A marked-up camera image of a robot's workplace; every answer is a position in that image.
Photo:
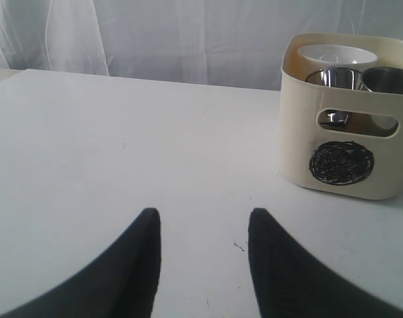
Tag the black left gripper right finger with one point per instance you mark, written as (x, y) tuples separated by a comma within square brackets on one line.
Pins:
[(290, 282)]

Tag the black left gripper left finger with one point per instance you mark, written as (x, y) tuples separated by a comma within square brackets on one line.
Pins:
[(47, 274)]

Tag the steel mug with solid handle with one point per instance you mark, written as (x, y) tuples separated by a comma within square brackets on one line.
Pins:
[(337, 77)]

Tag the steel mug with wire handle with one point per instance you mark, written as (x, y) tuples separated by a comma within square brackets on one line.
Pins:
[(387, 81)]

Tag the white ceramic bowl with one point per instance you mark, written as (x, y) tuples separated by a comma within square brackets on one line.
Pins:
[(336, 55)]

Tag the cream bin with circle mark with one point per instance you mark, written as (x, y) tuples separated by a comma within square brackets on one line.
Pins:
[(357, 165)]

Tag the white curtain backdrop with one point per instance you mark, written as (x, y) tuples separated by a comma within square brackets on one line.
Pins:
[(230, 43)]

